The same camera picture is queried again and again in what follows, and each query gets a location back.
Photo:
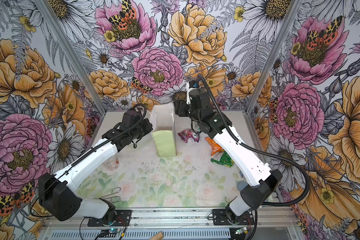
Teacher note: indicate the clear plastic cup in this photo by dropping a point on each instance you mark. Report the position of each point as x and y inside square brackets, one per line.
[111, 163]

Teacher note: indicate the white green paper bag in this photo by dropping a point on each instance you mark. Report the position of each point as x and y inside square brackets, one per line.
[163, 122]

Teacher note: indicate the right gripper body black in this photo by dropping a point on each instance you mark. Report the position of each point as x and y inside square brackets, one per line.
[186, 109]

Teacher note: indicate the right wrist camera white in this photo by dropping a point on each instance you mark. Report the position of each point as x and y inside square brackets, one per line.
[191, 85]

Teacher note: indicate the wooden stick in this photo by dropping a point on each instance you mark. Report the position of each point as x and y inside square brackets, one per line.
[158, 236]

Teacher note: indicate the green snack bag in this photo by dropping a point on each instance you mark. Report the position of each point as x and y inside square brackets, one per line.
[222, 159]

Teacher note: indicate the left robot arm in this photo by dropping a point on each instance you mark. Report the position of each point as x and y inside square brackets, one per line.
[57, 191]

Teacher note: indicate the orange corn chips bag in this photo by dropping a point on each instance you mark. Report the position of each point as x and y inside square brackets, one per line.
[215, 148]

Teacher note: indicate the metal paper clip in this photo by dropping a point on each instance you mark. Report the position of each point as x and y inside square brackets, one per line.
[113, 197]

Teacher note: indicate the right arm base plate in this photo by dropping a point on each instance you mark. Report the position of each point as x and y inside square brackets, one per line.
[223, 217]

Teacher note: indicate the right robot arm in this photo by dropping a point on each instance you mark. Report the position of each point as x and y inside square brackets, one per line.
[261, 179]

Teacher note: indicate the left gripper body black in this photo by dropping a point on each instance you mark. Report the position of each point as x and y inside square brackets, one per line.
[144, 128]

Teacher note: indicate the grey blue oval pad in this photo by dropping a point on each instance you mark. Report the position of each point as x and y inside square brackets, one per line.
[241, 185]

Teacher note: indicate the purple pink candy bag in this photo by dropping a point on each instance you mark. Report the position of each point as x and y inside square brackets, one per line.
[189, 136]

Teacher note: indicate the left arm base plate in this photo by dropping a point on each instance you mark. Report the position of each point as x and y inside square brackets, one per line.
[115, 218]

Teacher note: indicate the aluminium front rail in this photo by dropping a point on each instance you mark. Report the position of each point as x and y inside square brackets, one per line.
[178, 218]

